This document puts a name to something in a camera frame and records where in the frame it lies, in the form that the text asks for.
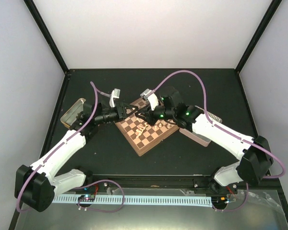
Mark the right controller circuit board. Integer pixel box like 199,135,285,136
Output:
211,195,237,205

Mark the controller circuit board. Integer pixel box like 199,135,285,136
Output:
211,195,237,205
78,195,96,202

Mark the black frame post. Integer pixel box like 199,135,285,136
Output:
235,0,282,74
24,0,69,74

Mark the pink patterned plastic basket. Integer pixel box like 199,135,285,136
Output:
179,112,223,147

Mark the black frame post right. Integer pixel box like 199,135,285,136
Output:
235,0,282,74

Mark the left controller circuit board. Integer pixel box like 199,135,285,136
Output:
78,195,96,202

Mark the yellow bear tin box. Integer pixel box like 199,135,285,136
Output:
60,98,86,129

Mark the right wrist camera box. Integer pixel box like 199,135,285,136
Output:
140,89,159,111

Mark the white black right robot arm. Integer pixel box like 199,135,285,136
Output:
135,87,274,193

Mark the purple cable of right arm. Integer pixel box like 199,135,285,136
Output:
155,70,286,213

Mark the white slotted cable duct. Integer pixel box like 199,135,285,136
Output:
52,194,212,207

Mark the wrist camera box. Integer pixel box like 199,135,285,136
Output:
140,89,159,111
109,88,120,108

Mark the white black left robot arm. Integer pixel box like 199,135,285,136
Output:
14,98,138,212

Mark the black frame post left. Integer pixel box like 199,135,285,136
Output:
24,0,69,74

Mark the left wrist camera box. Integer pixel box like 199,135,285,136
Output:
109,88,120,108

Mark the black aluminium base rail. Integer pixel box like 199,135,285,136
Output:
74,173,238,192

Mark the light wooden knight piece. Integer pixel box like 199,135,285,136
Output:
135,127,145,138

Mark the wooden chess board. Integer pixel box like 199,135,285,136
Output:
115,98,180,157

